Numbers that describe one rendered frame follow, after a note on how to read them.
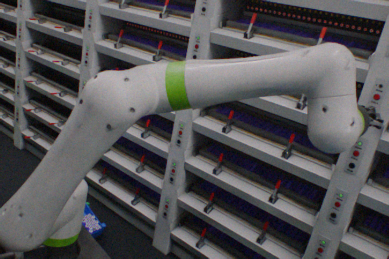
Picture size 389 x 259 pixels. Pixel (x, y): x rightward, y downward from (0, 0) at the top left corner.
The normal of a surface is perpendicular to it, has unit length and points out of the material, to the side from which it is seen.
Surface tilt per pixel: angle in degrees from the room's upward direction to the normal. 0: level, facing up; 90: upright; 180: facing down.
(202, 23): 90
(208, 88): 92
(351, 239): 19
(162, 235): 90
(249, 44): 109
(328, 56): 60
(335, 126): 77
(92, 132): 104
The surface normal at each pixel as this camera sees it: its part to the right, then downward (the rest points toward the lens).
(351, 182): -0.61, 0.15
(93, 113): -0.33, 0.33
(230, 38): -0.64, 0.45
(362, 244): -0.03, -0.82
